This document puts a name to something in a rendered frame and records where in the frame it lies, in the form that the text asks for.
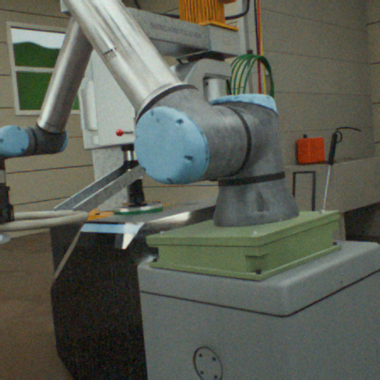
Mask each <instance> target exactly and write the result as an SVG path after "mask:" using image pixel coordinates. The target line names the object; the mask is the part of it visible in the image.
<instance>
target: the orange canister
mask: <svg viewBox="0 0 380 380"><path fill-rule="evenodd" d="M297 143H298V155H299V163H300V165H299V166H305V165H327V161H325V150H324V139H323V137H310V138H307V134H304V138H301V139H299V140H298V141H297Z"/></svg>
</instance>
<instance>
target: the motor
mask: <svg viewBox="0 0 380 380"><path fill-rule="evenodd" d="M236 1H237V0H179V9H180V19H181V20H185V21H189V22H192V23H195V24H199V25H214V26H218V27H221V28H225V29H228V30H232V31H239V28H238V27H237V26H236V25H235V26H232V25H227V24H226V19H225V9H224V4H229V3H235V2H236Z"/></svg>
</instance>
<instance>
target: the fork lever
mask: <svg viewBox="0 0 380 380"><path fill-rule="evenodd" d="M145 173H146V171H145V170H144V169H143V168H142V167H141V166H140V165H138V166H136V167H133V168H132V169H130V170H129V171H127V172H125V169H124V165H122V166H120V167H117V168H116V169H114V170H112V171H111V172H110V173H108V174H107V175H105V176H103V177H101V178H100V179H98V180H96V181H95V182H94V183H92V184H90V185H89V186H87V187H85V188H84V189H82V190H80V192H78V193H76V194H74V195H73V196H71V198H68V199H67V200H65V201H64V202H63V203H61V204H59V205H58V206H56V207H54V208H53V210H54V212H57V211H62V210H73V212H75V211H85V212H87V213H89V212H90V211H92V210H94V209H95V208H97V207H98V206H99V205H100V204H102V203H104V202H105V201H106V200H108V199H109V198H111V197H113V196H114V195H116V194H117V193H118V192H120V191H121V190H122V189H124V188H125V187H126V186H128V185H129V184H131V183H132V182H134V181H135V180H136V179H137V178H139V177H140V176H142V175H144V174H145Z"/></svg>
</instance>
